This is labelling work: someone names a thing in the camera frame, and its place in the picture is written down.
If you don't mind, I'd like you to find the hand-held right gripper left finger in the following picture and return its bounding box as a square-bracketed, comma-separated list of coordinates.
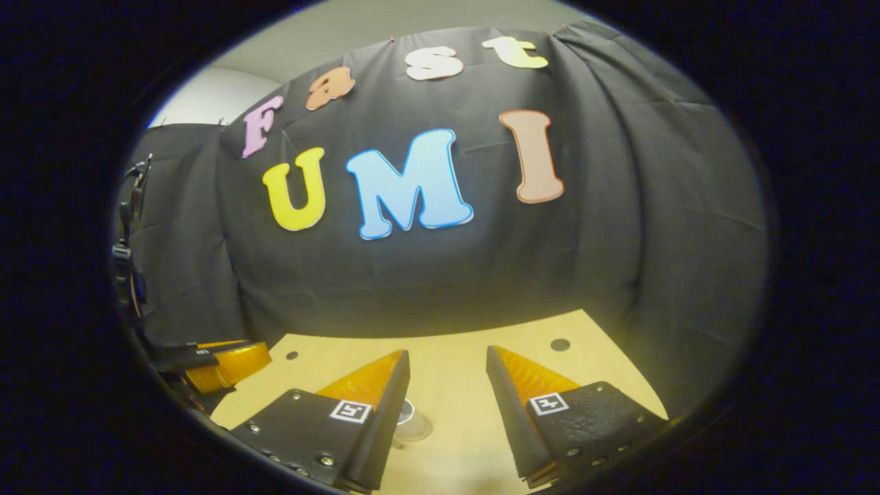
[229, 349, 412, 492]

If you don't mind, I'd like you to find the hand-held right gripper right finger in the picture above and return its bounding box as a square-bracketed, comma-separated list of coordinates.
[485, 345, 670, 490]

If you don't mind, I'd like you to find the white cup with handle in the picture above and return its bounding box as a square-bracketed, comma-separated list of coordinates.
[393, 397, 434, 443]

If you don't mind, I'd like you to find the light wooden desktop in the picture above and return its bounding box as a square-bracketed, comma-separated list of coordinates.
[210, 309, 669, 495]

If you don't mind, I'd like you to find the black backdrop cloth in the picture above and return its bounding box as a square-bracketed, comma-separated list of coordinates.
[113, 21, 769, 417]

